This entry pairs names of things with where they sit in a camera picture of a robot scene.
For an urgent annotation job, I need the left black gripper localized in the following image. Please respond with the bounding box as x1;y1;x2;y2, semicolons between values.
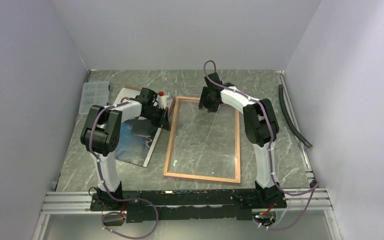
143;105;172;131

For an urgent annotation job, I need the landscape photo print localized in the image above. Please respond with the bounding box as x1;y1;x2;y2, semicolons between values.
114;87;175;168

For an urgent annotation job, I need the clear acrylic sheet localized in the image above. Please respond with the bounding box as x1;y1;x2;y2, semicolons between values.
169;100;239;180

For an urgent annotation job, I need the wooden picture frame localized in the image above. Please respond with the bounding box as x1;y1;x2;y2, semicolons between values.
163;96;242;184

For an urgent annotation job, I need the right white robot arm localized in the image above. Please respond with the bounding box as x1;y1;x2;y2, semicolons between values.
198;72;282;208

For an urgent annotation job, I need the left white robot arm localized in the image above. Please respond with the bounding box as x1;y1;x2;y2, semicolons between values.
80;87;174;210

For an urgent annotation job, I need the clear plastic organizer box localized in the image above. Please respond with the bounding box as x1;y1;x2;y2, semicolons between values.
78;81;111;115

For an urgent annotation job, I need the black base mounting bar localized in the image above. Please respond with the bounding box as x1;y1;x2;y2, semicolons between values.
90;188;287;223

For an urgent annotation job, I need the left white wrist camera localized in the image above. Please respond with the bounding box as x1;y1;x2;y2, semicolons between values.
157;91;171;109

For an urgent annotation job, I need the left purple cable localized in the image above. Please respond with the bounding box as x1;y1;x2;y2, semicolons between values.
88;97;160;240

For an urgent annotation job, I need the purple cable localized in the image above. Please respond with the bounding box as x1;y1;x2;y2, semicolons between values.
203;60;320;232
88;97;160;240

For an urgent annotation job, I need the black rubber hose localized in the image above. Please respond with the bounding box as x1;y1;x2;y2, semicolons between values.
278;83;313;149

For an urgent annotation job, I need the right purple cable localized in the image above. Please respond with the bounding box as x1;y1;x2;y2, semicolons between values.
203;60;320;232

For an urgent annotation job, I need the aluminium rail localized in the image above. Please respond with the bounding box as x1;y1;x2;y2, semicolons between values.
40;188;333;215

